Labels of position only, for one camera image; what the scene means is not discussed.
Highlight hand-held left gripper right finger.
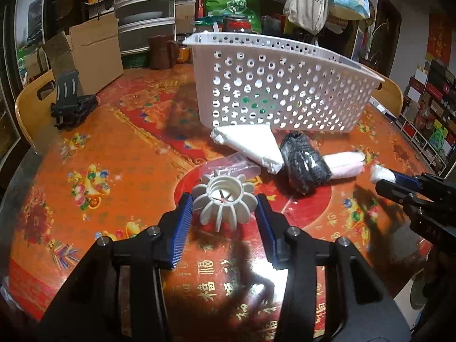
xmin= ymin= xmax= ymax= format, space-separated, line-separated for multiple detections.
xmin=254 ymin=193 xmax=414 ymax=342

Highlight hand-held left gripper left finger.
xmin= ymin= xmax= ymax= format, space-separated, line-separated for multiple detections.
xmin=36 ymin=192 xmax=195 ymax=342

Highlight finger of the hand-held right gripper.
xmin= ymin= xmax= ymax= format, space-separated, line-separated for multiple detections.
xmin=375 ymin=180 xmax=420 ymax=206
xmin=386 ymin=169 xmax=428 ymax=188

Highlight small white soft roll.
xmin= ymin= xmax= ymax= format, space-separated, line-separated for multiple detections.
xmin=370 ymin=164 xmax=396 ymax=184

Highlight white perforated plastic basket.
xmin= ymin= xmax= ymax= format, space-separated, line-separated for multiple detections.
xmin=182 ymin=31 xmax=386 ymax=133

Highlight person's right forearm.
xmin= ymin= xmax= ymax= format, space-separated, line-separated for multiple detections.
xmin=415 ymin=244 xmax=456 ymax=342

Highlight pink white rolled towel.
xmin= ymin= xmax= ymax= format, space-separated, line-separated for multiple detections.
xmin=322 ymin=150 xmax=366 ymax=179

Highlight clear plastic wrapper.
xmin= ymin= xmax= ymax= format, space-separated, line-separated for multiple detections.
xmin=199 ymin=151 xmax=262 ymax=186

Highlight black mesh sponge packet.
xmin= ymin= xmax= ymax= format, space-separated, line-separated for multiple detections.
xmin=278 ymin=131 xmax=333 ymax=195

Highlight shelf of packaged goods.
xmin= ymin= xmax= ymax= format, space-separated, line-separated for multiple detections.
xmin=395 ymin=57 xmax=456 ymax=178

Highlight red printed tablecloth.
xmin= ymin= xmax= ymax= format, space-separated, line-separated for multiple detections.
xmin=8 ymin=63 xmax=444 ymax=342

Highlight white folded cloth packet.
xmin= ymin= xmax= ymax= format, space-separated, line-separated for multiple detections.
xmin=210 ymin=124 xmax=285 ymax=175

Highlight wooden chair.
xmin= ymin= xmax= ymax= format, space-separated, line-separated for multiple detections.
xmin=15 ymin=69 xmax=61 ymax=155
xmin=370 ymin=77 xmax=404 ymax=119

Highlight black phone stand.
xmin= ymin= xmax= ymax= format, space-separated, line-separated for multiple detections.
xmin=50 ymin=70 xmax=99 ymax=131

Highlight open cardboard box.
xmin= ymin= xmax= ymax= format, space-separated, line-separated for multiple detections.
xmin=43 ymin=15 xmax=125 ymax=96

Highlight beige canvas tote bag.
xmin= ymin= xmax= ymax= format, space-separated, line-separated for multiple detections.
xmin=283 ymin=0 xmax=330 ymax=36

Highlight clear glass jar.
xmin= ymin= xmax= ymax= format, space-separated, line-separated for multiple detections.
xmin=193 ymin=20 xmax=216 ymax=35

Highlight red lidded jar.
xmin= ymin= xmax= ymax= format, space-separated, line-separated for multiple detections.
xmin=222 ymin=14 xmax=251 ymax=33

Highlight grey plastic drawer tower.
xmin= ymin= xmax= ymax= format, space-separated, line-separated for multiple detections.
xmin=114 ymin=0 xmax=176 ymax=56

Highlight green plastic bag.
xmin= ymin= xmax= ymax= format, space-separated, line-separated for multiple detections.
xmin=203 ymin=0 xmax=262 ymax=33

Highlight red wall poster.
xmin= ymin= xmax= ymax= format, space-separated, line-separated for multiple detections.
xmin=425 ymin=13 xmax=454 ymax=67

